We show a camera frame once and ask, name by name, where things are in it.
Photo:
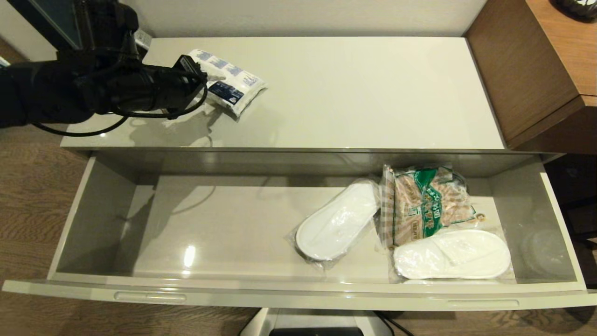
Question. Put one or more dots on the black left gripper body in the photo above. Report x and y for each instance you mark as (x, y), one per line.
(172, 88)

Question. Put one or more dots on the white tissue pack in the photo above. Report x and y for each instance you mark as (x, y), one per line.
(235, 84)

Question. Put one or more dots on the green brown snack bag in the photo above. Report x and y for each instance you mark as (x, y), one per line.
(424, 200)

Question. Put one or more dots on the white bagged slipper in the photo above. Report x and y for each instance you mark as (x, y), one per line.
(452, 254)
(336, 226)

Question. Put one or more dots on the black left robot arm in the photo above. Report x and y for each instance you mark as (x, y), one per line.
(56, 88)

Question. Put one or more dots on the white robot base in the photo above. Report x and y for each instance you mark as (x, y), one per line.
(317, 324)

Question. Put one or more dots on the dark glass door panel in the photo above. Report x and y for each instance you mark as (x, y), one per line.
(51, 18)

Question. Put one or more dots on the beige glossy cabinet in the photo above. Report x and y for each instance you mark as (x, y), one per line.
(350, 93)

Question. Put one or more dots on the brown wooden cabinet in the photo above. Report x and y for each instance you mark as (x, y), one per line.
(522, 70)

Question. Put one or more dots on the dark decorative bowl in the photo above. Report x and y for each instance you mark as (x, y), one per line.
(578, 7)

